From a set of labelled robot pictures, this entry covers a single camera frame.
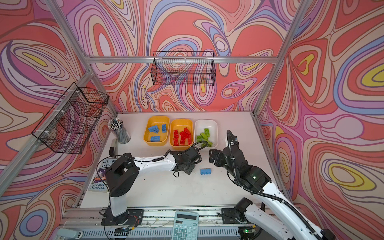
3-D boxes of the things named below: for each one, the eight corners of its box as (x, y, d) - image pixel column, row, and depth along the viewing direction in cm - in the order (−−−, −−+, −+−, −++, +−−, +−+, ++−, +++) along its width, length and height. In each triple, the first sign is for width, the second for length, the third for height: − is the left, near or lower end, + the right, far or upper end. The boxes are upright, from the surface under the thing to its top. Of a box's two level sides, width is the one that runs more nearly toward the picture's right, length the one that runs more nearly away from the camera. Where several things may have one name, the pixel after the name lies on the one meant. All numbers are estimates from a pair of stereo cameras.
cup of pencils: (117, 143, 103) (105, 127, 89) (121, 134, 108) (110, 118, 94) (129, 143, 103) (119, 127, 89) (132, 134, 108) (123, 118, 94)
